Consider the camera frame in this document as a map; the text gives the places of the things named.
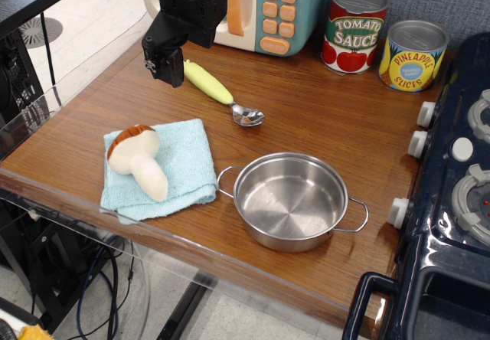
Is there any white stove knob middle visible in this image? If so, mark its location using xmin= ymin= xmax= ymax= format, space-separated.
xmin=408 ymin=131 xmax=428 ymax=159

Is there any white stove knob top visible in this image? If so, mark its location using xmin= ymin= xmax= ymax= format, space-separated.
xmin=417 ymin=101 xmax=436 ymax=129

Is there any white stove knob bottom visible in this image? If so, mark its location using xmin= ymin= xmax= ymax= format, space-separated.
xmin=387 ymin=198 xmax=410 ymax=229

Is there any white stove knob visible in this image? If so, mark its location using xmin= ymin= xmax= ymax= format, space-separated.
xmin=387 ymin=198 xmax=410 ymax=229
xmin=417 ymin=101 xmax=436 ymax=129
xmin=408 ymin=131 xmax=428 ymax=159

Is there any plush mushroom toy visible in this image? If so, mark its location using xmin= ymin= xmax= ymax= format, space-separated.
xmin=106 ymin=125 xmax=169 ymax=202

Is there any stainless steel pot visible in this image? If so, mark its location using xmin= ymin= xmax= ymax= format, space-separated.
xmin=218 ymin=152 xmax=354 ymax=253

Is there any tomato sauce can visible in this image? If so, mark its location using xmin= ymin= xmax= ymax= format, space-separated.
xmin=321 ymin=0 xmax=390 ymax=74

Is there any toy microwave teal and cream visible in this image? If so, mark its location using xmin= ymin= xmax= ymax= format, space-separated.
xmin=144 ymin=0 xmax=328 ymax=57

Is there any pineapple slices can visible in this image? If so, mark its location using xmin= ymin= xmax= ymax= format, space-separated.
xmin=378 ymin=20 xmax=449 ymax=93

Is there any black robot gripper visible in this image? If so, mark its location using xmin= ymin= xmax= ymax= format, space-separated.
xmin=142 ymin=0 xmax=227 ymax=88

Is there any spoon with green handle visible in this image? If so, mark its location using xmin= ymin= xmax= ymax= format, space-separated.
xmin=184 ymin=60 xmax=266 ymax=127

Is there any light blue folded cloth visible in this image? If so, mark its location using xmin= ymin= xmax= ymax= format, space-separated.
xmin=100 ymin=119 xmax=217 ymax=224

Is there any dark blue toy stove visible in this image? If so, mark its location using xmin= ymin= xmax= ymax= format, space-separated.
xmin=343 ymin=33 xmax=489 ymax=339

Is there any blue cable under table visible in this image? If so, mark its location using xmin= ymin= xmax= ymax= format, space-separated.
xmin=75 ymin=240 xmax=135 ymax=340

